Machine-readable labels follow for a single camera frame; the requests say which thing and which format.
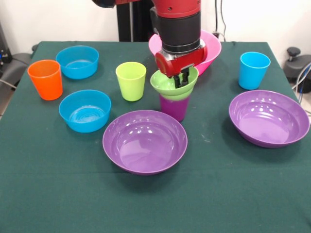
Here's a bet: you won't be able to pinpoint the purple bowl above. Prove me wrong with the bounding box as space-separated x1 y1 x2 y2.
228 90 311 149
102 110 189 176

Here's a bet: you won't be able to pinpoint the black wall cable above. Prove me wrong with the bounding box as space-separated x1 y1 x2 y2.
212 0 227 42

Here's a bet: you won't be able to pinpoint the orange cup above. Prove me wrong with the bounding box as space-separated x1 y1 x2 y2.
27 59 64 101

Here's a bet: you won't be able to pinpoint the blue and grey cables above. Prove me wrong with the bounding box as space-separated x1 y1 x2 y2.
291 62 311 115

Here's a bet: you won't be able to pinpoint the lime green cup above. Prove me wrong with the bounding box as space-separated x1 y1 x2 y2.
115 61 147 102

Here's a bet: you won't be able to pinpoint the black knob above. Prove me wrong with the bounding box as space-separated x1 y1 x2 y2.
286 47 302 64

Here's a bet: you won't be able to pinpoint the blue bowl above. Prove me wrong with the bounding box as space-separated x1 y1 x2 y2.
58 89 112 133
55 45 100 80

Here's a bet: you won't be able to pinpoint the dark grey base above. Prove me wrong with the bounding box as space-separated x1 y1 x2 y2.
283 54 311 84

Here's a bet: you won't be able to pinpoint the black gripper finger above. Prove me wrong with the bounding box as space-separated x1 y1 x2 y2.
181 68 192 86
173 74 183 89

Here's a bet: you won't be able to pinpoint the black equipment box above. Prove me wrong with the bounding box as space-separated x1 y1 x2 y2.
0 21 13 73

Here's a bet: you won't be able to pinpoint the grey chair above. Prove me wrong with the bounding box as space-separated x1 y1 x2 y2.
0 52 33 88

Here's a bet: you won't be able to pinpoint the purple cup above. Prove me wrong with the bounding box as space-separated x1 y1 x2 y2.
159 93 190 123

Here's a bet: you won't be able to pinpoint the large pink bowl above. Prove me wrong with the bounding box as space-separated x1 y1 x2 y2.
148 29 222 75

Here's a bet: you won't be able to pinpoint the green ribbed bowl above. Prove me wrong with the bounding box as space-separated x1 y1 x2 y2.
150 66 200 101

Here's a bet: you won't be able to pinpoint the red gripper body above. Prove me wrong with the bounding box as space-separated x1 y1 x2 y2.
155 44 208 79

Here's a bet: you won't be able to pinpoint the dark green tablecloth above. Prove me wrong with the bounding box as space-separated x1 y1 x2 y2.
0 40 311 233

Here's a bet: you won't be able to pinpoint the blue cup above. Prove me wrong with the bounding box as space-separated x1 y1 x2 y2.
238 51 271 91

